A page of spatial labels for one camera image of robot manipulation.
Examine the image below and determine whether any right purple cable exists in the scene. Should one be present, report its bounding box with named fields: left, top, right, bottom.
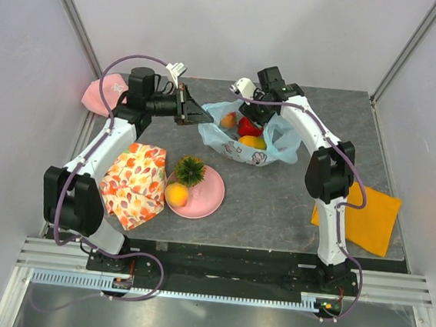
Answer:
left=211, top=87, right=381, bottom=327

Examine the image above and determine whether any light blue plastic bag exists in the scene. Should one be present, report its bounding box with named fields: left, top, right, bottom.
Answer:
left=198, top=100, right=301, bottom=167

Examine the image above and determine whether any fake peach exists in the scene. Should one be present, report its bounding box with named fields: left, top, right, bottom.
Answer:
left=219, top=112, right=238, bottom=129
left=165, top=182, right=189, bottom=208

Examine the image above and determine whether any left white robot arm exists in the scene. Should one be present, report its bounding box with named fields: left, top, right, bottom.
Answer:
left=43, top=67, right=214, bottom=272

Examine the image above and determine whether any fake mango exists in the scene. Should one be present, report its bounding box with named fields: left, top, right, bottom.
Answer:
left=238, top=135, right=267, bottom=150

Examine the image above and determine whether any orange folded cloth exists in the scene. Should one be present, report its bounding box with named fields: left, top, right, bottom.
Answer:
left=308, top=179, right=404, bottom=259

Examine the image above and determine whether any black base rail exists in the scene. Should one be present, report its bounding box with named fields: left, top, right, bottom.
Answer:
left=85, top=232, right=360, bottom=301

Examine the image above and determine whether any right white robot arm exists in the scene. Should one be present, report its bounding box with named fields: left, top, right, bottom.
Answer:
left=231, top=66, right=359, bottom=295

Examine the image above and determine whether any fake red pepper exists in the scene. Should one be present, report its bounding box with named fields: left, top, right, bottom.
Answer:
left=238, top=117, right=263, bottom=137

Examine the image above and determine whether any floral patterned cloth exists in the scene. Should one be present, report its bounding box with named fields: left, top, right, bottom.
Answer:
left=100, top=143, right=167, bottom=231

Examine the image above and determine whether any pink cap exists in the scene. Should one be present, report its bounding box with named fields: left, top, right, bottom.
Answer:
left=81, top=73, right=128, bottom=117

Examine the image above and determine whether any pink plate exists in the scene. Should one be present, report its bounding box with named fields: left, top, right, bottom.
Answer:
left=166, top=165, right=225, bottom=219

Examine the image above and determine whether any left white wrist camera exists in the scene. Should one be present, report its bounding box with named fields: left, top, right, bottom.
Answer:
left=165, top=62, right=188, bottom=88

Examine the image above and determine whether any purple cable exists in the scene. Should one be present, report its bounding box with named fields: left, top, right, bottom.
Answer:
left=50, top=47, right=175, bottom=257
left=211, top=87, right=381, bottom=327

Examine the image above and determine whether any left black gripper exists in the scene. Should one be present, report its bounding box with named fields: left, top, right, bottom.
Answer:
left=144, top=80, right=216, bottom=128

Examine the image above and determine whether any fake pineapple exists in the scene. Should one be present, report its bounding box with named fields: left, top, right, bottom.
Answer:
left=174, top=155, right=206, bottom=188

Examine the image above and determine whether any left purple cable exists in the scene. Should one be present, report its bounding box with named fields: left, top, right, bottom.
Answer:
left=50, top=47, right=175, bottom=257

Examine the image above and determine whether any slotted cable duct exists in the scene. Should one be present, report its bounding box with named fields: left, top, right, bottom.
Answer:
left=31, top=269, right=342, bottom=313

